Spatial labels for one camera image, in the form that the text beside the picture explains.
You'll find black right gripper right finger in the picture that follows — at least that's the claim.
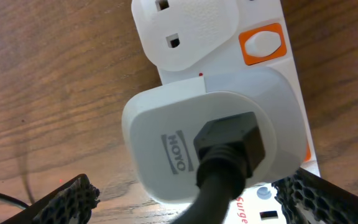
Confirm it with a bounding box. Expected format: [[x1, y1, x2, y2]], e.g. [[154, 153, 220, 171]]
[[272, 168, 358, 223]]

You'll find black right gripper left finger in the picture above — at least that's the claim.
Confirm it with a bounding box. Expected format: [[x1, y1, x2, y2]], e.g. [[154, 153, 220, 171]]
[[2, 174, 100, 224]]

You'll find black charging cable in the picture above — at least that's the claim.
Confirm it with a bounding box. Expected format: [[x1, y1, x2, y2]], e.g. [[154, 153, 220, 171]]
[[0, 111, 266, 224]]

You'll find white USB charger adapter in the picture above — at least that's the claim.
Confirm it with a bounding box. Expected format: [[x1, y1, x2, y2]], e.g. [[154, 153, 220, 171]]
[[122, 67, 307, 203]]

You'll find white power strip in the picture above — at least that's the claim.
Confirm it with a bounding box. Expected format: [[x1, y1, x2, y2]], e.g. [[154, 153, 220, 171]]
[[122, 0, 318, 223]]

